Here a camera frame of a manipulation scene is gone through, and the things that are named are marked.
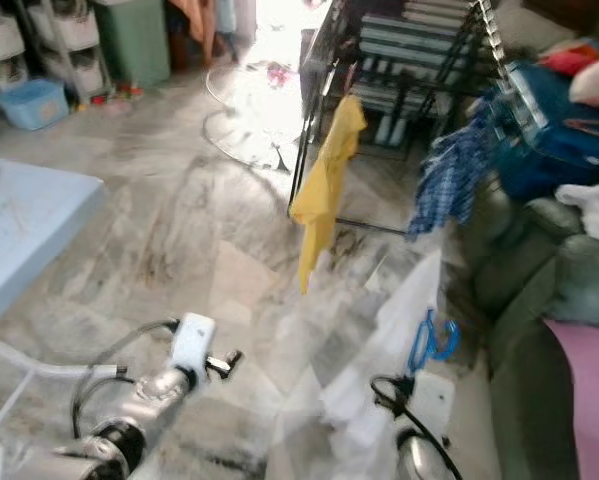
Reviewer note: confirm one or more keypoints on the person in peach dress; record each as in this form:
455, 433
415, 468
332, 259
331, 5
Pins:
199, 30

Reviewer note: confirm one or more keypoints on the pink cushion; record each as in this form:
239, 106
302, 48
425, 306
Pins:
584, 400

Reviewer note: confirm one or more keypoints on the large light blue plastic table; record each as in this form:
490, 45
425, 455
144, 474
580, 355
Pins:
29, 220

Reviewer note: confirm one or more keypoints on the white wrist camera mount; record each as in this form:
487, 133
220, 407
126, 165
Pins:
194, 342
436, 400

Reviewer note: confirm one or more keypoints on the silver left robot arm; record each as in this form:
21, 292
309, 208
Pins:
149, 410

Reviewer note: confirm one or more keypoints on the light blue plastic basket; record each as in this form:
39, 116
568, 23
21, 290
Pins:
36, 105

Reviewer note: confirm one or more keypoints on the crumpled white cloth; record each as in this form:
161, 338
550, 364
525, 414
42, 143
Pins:
589, 215

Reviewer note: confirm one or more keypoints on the black metal drying rack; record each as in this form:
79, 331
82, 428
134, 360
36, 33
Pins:
409, 50

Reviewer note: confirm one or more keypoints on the blue plastic hanger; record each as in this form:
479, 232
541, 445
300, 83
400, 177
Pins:
419, 342

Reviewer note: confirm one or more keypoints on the green sofa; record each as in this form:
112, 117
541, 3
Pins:
509, 300

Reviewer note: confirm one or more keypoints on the white shirt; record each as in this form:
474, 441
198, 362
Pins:
379, 370

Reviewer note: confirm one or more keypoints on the green laundry hamper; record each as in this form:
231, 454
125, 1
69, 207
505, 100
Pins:
134, 45

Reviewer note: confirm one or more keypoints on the white drawer storage rack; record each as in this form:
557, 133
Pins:
1, 45
69, 45

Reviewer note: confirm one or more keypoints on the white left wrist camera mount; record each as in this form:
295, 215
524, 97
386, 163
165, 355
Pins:
194, 342

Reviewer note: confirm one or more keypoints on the blue plaid shirt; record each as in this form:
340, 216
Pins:
449, 180

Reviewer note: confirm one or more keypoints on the white metal bouncer frame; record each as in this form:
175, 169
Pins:
211, 120

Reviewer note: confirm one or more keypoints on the blue hard suitcase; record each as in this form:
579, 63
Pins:
559, 140

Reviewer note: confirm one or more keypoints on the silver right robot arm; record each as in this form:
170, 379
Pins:
414, 455

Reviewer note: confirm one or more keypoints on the red cloth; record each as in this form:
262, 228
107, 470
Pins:
569, 58

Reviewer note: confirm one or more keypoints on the pale pink pillow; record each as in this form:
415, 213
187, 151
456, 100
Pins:
597, 82

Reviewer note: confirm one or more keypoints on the yellow printed t-shirt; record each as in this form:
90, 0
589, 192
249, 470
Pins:
324, 190

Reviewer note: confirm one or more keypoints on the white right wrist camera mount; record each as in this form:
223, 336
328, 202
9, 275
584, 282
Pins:
436, 400

